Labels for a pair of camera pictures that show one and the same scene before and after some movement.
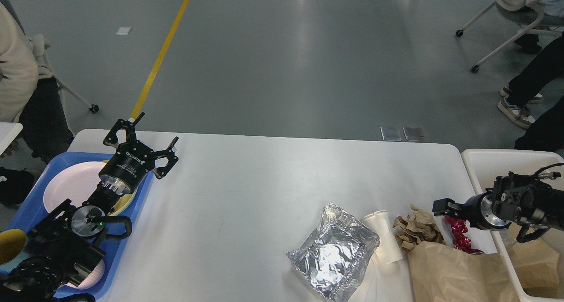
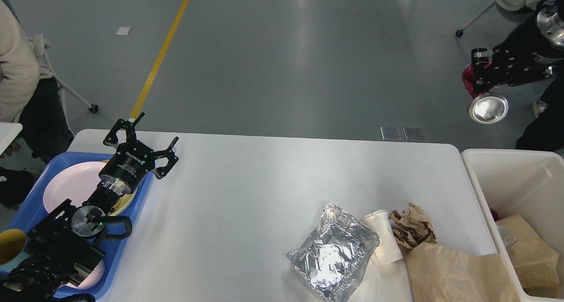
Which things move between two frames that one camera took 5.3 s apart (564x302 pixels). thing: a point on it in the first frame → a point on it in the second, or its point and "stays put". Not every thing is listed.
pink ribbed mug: (93, 278) stays put
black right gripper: (478, 210) → (528, 37)
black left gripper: (129, 165) stays put
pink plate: (76, 181) stays put
